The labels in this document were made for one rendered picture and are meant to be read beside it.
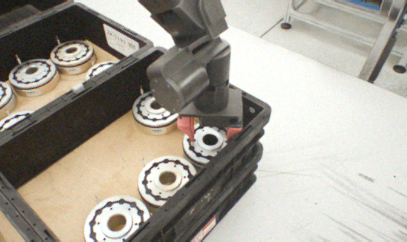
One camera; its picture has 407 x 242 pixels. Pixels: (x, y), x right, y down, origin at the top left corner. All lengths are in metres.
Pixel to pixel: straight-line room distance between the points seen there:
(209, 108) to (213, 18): 0.15
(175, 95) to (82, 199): 0.29
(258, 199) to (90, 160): 0.36
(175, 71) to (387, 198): 0.57
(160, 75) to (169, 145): 0.26
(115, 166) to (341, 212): 0.47
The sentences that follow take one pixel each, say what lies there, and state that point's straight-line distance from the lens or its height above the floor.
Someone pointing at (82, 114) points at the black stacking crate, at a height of 0.89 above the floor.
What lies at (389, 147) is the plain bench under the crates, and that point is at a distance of 0.94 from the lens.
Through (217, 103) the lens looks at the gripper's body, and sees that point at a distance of 0.52.
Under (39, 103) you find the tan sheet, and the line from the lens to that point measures 0.83.
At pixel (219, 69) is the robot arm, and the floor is 1.05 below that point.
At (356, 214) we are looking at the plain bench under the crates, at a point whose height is 0.70.
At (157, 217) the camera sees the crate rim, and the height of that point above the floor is 0.93.
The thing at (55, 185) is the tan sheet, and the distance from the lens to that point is 0.66.
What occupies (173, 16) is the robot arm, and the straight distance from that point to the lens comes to 0.47.
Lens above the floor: 1.34
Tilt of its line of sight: 47 degrees down
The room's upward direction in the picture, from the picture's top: straight up
